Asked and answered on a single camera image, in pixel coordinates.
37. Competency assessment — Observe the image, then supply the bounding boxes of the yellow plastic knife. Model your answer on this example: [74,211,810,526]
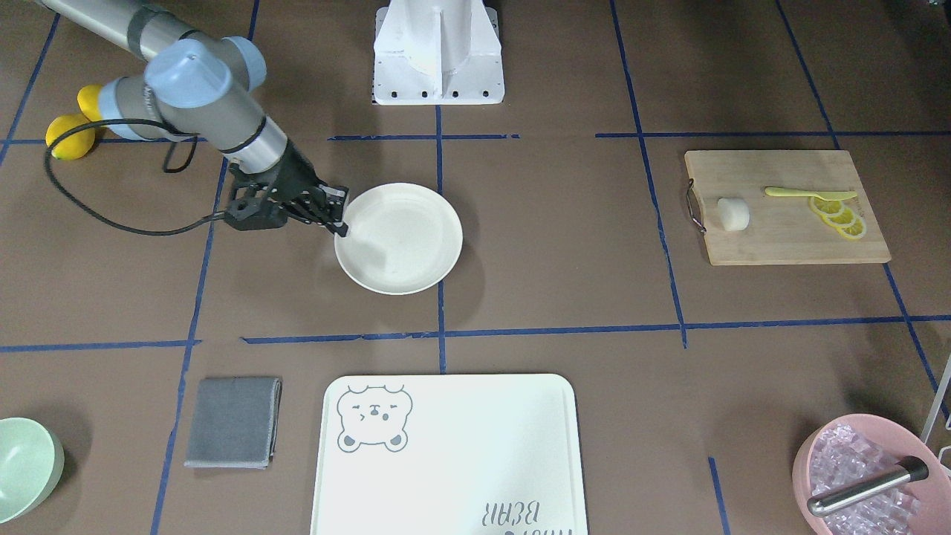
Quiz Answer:
[764,187,858,202]

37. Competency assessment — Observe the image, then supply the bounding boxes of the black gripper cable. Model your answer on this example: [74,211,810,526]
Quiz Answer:
[44,118,227,237]

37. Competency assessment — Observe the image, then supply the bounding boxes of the lemon slice far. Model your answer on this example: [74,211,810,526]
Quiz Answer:
[808,196,846,218]

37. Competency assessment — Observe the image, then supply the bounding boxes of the yellow lemon back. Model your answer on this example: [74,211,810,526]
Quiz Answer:
[76,84,104,121]

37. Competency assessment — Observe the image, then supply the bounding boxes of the cream round plate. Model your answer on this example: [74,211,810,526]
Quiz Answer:
[335,183,464,296]

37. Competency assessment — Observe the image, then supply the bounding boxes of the wooden cutting board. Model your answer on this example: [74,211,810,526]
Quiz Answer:
[685,149,892,265]

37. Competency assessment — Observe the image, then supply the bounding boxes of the lemon slice middle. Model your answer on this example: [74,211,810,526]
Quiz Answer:
[819,207,858,228]

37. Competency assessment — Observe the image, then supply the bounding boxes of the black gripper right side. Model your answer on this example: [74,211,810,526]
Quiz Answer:
[224,141,349,238]

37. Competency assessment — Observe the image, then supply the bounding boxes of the grey folded cloth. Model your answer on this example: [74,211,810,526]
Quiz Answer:
[184,376,283,470]

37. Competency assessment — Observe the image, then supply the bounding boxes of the yellow lemon front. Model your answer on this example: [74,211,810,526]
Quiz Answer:
[45,113,97,161]

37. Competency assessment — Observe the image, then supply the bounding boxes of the pink bowl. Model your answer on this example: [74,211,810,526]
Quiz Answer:
[792,414,950,534]

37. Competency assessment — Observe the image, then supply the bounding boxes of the steel scoop handle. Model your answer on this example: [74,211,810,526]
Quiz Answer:
[806,456,929,518]

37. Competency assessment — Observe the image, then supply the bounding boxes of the white bear tray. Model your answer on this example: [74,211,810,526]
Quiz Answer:
[310,373,590,534]

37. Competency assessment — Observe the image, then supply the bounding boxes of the yellow lemon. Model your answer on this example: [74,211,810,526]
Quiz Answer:
[45,113,97,161]
[76,84,104,121]

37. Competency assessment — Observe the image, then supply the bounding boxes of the clear ice cubes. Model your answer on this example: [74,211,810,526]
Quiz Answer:
[809,424,921,534]

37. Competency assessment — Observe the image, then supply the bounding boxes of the mint green bowl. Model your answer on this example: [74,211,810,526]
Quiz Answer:
[1,417,65,524]

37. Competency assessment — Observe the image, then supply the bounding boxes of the lemon slice near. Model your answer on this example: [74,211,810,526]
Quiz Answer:
[836,216,869,241]

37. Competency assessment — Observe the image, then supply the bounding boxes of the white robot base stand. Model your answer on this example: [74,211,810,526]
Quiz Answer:
[371,1,505,106]

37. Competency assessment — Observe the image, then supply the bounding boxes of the lemon slice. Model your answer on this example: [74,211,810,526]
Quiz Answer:
[819,207,858,228]
[808,196,846,218]
[836,216,869,241]

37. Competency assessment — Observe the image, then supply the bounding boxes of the white steamed bun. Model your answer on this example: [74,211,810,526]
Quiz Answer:
[717,198,751,233]

